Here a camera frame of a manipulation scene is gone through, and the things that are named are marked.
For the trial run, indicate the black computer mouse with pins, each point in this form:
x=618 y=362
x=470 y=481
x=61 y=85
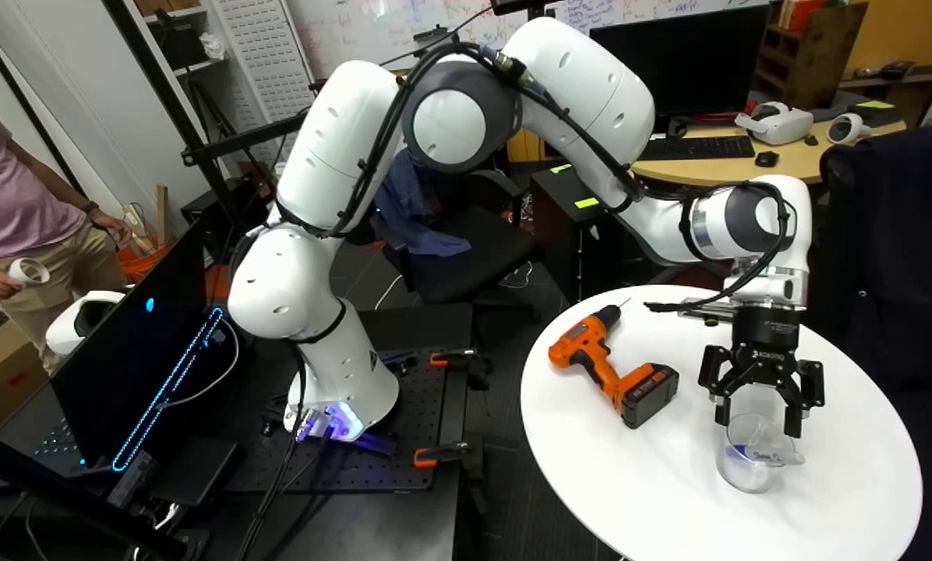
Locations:
x=769 y=159

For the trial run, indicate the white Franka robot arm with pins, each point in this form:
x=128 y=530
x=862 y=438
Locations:
x=330 y=158

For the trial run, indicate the person in pink shirt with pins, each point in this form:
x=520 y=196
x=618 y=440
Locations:
x=16 y=196

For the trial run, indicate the wooden shelf unit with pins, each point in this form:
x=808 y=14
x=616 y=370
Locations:
x=812 y=52

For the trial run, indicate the person left hand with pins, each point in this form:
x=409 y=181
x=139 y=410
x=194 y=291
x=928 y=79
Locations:
x=109 y=226

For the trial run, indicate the white pegboard panel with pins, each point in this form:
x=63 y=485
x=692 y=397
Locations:
x=265 y=52

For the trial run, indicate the orange black clamp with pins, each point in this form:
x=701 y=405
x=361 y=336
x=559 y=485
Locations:
x=459 y=362
x=444 y=455

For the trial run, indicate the clear glass cup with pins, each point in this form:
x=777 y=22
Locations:
x=749 y=470

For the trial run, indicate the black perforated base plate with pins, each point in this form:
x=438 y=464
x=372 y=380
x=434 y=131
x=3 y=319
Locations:
x=422 y=415

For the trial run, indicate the curved wooden desk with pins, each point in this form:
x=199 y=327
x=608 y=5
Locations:
x=777 y=173

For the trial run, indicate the black keyboard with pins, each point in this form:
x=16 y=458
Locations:
x=708 y=147

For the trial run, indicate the black laptop screen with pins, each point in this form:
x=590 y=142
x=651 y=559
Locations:
x=124 y=352

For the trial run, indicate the white headset beside laptop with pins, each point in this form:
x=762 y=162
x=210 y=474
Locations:
x=78 y=321

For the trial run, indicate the white VR headset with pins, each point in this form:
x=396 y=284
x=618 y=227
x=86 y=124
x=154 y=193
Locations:
x=777 y=124

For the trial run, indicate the white VR controller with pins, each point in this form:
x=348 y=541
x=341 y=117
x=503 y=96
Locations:
x=848 y=128

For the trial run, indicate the black tripod leg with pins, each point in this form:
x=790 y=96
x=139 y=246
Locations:
x=69 y=487

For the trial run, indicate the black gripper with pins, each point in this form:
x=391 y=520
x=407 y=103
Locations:
x=769 y=330

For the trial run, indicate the chair with dark jacket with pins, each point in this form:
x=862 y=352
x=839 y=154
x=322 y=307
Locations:
x=890 y=250

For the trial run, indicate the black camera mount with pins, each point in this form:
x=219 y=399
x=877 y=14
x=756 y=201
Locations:
x=515 y=6

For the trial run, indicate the small white handheld controller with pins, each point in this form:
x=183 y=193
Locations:
x=31 y=272

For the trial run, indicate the blue jacket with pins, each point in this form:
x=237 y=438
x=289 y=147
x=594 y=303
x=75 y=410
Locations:
x=422 y=234

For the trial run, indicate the black computer monitor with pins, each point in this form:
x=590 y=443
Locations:
x=704 y=63

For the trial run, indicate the black office chair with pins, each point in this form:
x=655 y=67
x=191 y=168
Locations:
x=474 y=260

